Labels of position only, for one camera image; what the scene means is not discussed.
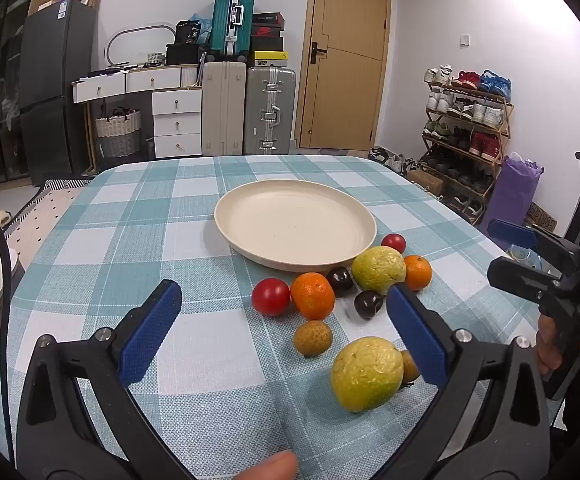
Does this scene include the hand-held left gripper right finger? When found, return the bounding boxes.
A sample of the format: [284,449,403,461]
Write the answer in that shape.
[370,282,553,480]

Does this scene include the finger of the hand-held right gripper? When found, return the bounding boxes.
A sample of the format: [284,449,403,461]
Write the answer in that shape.
[487,219,580,263]
[486,256,571,307]

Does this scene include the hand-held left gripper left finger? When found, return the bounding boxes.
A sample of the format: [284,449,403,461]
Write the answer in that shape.
[16,280,196,480]

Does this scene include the brown longan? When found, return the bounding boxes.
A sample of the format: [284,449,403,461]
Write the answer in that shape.
[399,350,422,387]
[293,321,333,358]

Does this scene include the dark plum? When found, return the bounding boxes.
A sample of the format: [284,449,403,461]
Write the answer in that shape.
[353,290,384,320]
[326,266,355,297]

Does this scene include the yellow-green citrus fruit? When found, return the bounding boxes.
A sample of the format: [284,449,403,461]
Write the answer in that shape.
[352,246,407,295]
[330,337,404,413]

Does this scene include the orange mandarin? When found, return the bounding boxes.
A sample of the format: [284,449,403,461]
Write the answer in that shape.
[403,255,432,291]
[290,272,336,321]

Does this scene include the large red tomato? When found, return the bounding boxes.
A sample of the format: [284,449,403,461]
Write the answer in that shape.
[251,278,291,317]

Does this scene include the cream round plate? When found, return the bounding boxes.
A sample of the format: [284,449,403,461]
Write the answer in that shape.
[214,179,377,272]

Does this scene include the person's right hand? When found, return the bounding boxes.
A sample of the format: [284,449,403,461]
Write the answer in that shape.
[535,315,580,377]

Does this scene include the person's left hand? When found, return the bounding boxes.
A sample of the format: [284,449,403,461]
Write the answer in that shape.
[229,450,300,480]

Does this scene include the clear blue water bottle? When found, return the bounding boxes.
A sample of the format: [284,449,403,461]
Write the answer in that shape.
[506,244,542,272]

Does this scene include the patterned brown box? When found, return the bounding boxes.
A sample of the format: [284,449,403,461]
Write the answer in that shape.
[525,202,562,232]

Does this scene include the purple bag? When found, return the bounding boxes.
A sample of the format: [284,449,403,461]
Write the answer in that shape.
[492,154,544,227]

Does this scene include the teal checked tablecloth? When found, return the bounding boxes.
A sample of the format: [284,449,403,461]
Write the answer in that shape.
[0,154,571,480]

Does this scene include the brown cardboard box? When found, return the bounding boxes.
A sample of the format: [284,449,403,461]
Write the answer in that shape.
[407,168,444,197]

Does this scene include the wooden shoe rack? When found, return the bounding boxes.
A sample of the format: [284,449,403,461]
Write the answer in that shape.
[421,80,514,227]

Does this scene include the rows of shoes on rack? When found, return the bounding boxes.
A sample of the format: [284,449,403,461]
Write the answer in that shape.
[422,65,513,221]

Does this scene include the sneakers on floor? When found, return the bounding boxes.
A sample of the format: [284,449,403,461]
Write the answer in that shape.
[369,145,419,177]

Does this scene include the dotted floor rug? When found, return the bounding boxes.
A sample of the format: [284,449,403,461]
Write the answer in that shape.
[6,178,94,257]

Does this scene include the woven laundry basket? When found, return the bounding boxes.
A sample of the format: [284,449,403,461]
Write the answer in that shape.
[94,108,142,159]

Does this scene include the white drawer cabinet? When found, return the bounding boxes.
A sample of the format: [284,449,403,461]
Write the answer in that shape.
[72,62,204,159]

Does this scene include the beige suitcase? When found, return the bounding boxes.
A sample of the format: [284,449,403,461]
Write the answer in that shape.
[201,61,247,157]

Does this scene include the wooden door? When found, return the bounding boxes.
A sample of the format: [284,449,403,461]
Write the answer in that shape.
[295,0,393,152]

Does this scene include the silver suitcase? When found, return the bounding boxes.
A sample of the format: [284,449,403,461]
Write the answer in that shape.
[243,66,297,155]

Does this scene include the dark grey fridge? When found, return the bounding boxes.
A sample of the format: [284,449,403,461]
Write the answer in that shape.
[18,0,97,187]

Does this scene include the dark glass cabinet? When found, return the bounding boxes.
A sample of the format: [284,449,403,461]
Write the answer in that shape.
[0,5,27,193]

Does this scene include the black storage bag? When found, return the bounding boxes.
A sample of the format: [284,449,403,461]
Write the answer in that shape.
[165,42,207,66]

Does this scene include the yellow and white shoe box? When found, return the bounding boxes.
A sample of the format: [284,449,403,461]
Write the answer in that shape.
[248,51,290,69]

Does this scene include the black printed bag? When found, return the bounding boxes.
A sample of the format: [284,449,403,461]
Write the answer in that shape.
[175,20,204,45]

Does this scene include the blue plastic bag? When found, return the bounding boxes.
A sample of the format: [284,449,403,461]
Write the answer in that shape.
[190,11,217,37]

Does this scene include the teal suitcase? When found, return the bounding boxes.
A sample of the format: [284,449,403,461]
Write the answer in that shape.
[212,0,256,59]

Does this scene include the oval mirror frame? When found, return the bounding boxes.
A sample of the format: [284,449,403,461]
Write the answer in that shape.
[106,24,175,69]

